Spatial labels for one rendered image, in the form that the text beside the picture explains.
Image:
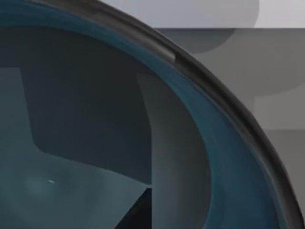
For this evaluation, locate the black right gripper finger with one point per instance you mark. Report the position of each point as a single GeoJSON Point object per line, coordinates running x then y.
{"type": "Point", "coordinates": [142, 213]}

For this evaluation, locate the dark blue bowl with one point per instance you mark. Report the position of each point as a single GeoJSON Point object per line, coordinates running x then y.
{"type": "Point", "coordinates": [95, 107]}

